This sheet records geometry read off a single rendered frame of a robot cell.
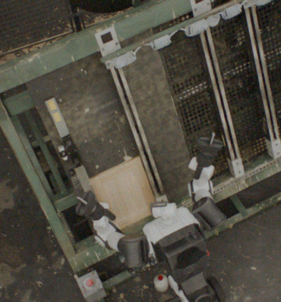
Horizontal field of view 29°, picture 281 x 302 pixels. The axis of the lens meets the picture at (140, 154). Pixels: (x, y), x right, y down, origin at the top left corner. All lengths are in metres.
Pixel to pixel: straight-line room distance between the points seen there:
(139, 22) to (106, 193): 0.99
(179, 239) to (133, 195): 0.60
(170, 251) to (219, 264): 1.50
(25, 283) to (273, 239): 1.87
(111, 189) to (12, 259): 1.44
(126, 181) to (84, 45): 0.88
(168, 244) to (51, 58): 1.06
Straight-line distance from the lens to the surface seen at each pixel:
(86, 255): 3.29
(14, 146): 2.86
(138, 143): 3.01
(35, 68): 2.68
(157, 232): 2.78
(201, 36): 2.95
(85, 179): 3.04
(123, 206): 3.23
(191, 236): 2.72
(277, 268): 4.20
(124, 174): 3.13
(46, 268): 4.26
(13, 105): 2.86
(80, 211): 2.63
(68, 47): 2.69
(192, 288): 2.99
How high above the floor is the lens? 3.95
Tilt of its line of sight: 60 degrees down
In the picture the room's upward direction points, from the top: 9 degrees counter-clockwise
